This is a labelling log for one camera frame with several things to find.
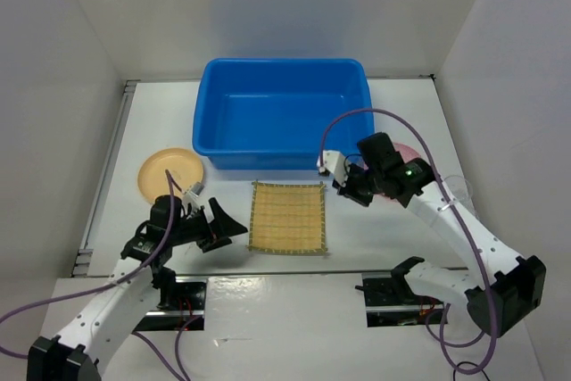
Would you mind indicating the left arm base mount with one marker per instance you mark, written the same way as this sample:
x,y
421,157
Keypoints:
x,y
184,307

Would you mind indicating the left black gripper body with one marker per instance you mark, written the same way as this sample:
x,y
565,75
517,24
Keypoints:
x,y
194,228

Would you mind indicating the clear plastic cup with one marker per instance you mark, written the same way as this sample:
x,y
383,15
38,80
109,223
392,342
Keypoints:
x,y
460,188

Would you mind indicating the aluminium table edge rail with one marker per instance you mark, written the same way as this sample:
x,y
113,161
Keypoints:
x,y
87,245

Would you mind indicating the blue plastic bin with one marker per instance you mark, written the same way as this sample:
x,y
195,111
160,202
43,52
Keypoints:
x,y
275,114

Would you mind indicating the bamboo placemat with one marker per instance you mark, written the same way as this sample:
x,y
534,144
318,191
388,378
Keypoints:
x,y
288,219

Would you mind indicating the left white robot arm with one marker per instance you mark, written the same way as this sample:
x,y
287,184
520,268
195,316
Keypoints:
x,y
140,282

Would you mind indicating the pink bowl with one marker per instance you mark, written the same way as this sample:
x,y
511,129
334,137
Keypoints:
x,y
408,152

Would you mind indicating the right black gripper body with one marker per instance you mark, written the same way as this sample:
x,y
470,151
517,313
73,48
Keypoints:
x,y
360,179

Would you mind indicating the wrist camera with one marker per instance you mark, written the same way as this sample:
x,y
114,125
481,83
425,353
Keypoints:
x,y
333,163
192,194

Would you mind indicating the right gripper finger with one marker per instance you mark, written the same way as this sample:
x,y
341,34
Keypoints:
x,y
362,199
343,191

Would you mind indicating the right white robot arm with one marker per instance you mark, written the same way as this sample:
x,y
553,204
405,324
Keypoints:
x,y
500,288

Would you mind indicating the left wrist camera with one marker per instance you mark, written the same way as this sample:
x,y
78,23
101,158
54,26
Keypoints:
x,y
192,194

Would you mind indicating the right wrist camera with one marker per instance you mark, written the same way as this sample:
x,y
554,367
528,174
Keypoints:
x,y
333,163

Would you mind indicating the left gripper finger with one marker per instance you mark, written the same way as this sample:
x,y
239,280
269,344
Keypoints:
x,y
215,243
222,225

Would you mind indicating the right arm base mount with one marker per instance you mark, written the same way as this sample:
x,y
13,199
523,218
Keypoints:
x,y
385,308

